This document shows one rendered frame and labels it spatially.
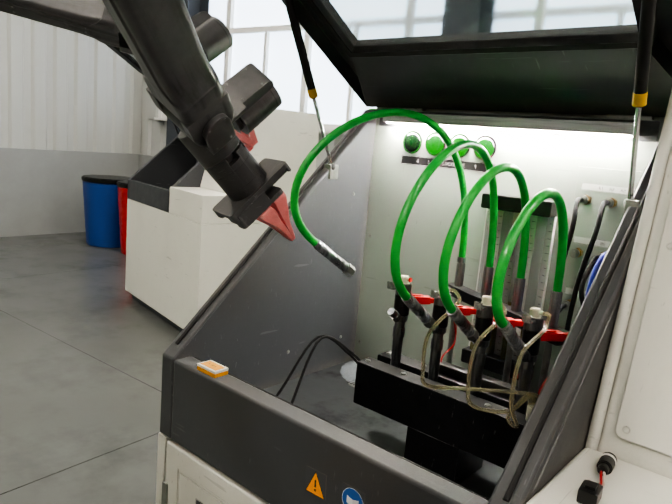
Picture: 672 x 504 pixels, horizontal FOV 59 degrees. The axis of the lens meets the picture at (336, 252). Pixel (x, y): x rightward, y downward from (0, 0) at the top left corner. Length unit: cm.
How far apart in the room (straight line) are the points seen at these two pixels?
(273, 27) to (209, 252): 348
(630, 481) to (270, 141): 340
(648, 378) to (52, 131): 747
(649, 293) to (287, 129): 335
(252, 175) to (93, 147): 745
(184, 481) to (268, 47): 597
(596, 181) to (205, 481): 89
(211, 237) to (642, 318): 319
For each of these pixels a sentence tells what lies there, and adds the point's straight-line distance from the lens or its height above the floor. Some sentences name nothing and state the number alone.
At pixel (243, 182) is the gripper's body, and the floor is 130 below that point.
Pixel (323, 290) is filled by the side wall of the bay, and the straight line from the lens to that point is 139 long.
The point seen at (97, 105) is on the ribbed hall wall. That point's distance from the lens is 817.
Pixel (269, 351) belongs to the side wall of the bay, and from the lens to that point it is 131.
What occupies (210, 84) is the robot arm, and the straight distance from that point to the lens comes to 63.
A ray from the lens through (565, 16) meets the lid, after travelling 108.
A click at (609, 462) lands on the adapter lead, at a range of 87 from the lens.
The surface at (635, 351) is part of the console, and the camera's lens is 92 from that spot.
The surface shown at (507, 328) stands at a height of 113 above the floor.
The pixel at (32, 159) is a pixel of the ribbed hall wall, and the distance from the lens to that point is 779.
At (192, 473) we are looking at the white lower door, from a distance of 118.
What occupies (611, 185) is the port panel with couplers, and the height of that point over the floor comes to 133.
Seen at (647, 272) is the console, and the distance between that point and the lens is 93.
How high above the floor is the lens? 136
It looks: 10 degrees down
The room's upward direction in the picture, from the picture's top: 5 degrees clockwise
